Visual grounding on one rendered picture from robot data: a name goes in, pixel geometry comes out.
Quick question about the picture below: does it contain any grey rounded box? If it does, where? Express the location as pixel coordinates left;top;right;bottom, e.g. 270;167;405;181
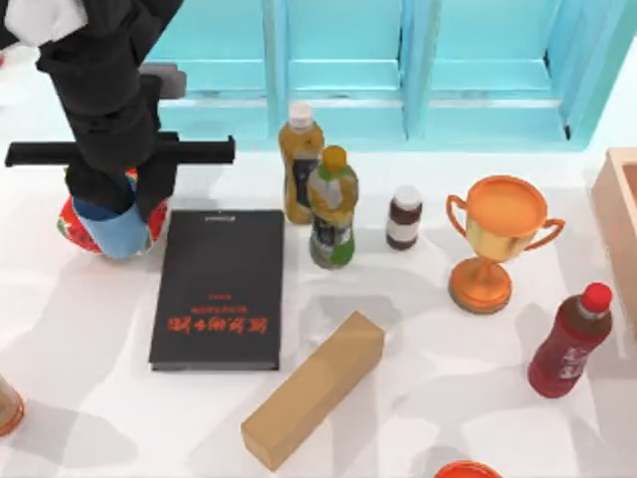
138;62;188;102

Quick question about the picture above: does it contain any yellow bottle with white cap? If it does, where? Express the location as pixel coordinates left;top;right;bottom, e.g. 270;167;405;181
277;101;325;226

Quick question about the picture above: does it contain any black book with red lettering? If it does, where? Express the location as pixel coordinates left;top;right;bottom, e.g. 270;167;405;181
147;208;287;373

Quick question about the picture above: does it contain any green bottle with yellow cap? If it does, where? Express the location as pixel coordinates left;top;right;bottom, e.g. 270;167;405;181
307;144;360;271

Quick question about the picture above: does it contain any light blue rack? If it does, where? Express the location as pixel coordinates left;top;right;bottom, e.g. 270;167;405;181
142;0;624;151

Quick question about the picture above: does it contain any small brown bottle white cap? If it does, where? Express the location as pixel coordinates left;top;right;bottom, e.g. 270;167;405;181
384;184;425;251

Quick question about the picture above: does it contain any orange cup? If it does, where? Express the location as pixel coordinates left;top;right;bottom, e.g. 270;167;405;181
0;372;26;439

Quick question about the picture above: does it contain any tan cardboard box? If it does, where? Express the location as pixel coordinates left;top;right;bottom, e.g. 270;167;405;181
240;310;386;472

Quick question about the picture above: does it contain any orange and gold trophy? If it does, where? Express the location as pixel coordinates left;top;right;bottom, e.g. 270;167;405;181
445;173;566;316

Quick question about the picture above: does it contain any red-orange round object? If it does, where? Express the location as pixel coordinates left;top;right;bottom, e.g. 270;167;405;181
431;459;505;478

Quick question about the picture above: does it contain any red bottle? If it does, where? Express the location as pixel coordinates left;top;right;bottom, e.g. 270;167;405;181
527;282;615;400

